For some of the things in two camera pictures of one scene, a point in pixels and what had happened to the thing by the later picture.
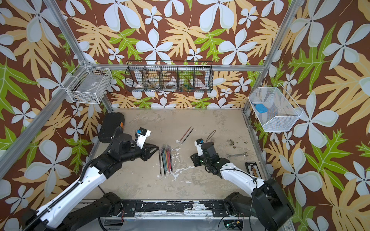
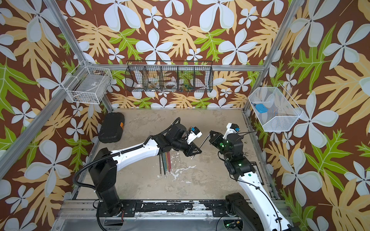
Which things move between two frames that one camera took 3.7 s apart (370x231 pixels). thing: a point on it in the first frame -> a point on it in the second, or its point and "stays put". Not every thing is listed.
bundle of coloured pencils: (165, 160) stays put
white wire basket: (87, 84) stays put
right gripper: (196, 160) -> (215, 141)
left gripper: (147, 152) -> (190, 151)
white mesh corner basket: (273, 109) stays put
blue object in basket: (261, 108) stays put
